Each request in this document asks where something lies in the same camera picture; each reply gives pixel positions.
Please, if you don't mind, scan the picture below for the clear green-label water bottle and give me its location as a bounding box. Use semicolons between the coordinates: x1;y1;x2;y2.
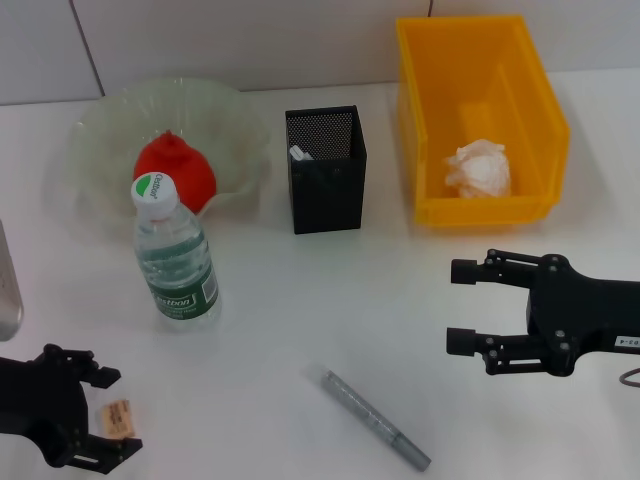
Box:
130;171;223;331

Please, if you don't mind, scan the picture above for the black mesh pen holder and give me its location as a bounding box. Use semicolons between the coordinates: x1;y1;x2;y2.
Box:
284;104;369;235

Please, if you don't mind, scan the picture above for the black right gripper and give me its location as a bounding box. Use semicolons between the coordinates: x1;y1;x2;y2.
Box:
445;248;640;379

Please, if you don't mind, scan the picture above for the grey marker pen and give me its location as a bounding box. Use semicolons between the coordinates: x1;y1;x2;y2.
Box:
302;362;433;473

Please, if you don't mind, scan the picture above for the translucent wavy fruit plate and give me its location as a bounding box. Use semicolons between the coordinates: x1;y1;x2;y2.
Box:
43;75;272;239

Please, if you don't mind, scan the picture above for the red-orange toy orange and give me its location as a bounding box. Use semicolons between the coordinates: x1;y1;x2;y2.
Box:
132;129;219;215

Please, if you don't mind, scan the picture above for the tan rubber eraser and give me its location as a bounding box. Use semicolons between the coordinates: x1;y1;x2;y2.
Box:
98;398;140;440

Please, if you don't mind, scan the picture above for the white paper ball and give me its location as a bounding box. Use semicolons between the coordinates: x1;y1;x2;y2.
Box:
443;139;512;199

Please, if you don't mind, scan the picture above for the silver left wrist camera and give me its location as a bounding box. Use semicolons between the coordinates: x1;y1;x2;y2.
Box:
0;218;25;344

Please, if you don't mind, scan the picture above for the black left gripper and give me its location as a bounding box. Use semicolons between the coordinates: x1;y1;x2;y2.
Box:
0;342;145;475

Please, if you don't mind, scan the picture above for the yellow plastic storage bin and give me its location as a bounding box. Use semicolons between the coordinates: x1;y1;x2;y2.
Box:
395;14;571;229

